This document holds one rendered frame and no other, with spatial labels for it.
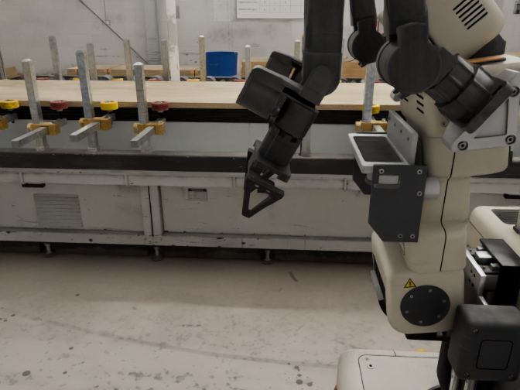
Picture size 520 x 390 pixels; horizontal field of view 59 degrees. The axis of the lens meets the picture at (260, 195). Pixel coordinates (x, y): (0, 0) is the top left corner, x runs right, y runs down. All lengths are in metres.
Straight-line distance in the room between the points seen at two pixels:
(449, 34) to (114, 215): 2.13
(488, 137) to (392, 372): 0.95
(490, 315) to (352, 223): 1.57
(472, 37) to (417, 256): 0.43
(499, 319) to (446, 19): 0.57
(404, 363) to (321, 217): 1.11
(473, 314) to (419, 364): 0.61
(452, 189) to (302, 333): 1.27
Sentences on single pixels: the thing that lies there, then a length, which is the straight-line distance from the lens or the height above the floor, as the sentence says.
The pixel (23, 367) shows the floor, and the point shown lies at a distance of 2.16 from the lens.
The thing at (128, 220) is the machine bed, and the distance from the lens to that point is 2.66.
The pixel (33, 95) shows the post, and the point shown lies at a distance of 2.35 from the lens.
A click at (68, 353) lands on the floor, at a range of 2.16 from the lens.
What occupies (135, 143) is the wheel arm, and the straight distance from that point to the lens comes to 1.93.
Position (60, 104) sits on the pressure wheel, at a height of 0.90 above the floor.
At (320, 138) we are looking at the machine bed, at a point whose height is 0.73.
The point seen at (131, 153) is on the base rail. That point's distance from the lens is 2.22.
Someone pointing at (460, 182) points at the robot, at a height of 0.99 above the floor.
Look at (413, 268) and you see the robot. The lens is 1.03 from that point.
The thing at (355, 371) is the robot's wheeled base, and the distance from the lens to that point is 1.55.
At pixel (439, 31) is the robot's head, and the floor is 1.28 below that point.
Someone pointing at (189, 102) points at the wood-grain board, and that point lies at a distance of 2.31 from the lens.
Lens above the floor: 1.31
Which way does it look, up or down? 22 degrees down
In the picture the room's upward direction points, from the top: straight up
